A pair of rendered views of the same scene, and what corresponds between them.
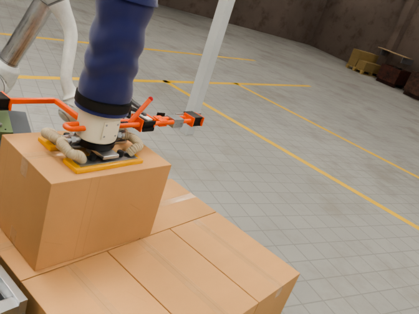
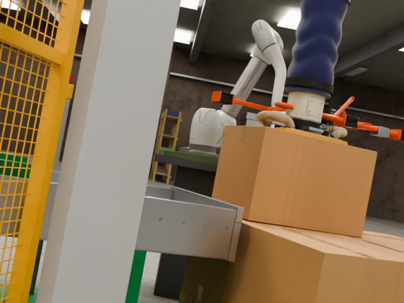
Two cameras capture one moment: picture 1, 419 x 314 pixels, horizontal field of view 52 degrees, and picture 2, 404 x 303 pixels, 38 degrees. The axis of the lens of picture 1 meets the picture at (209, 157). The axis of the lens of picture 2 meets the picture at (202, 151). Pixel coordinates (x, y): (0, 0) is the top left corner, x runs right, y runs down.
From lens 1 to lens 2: 1.48 m
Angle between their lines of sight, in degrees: 38
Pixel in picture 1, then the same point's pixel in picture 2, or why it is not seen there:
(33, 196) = (250, 151)
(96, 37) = (301, 28)
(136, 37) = (333, 21)
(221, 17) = not seen: outside the picture
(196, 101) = not seen: outside the picture
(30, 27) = (247, 79)
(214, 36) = not seen: outside the picture
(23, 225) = (239, 186)
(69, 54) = (279, 84)
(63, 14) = (275, 54)
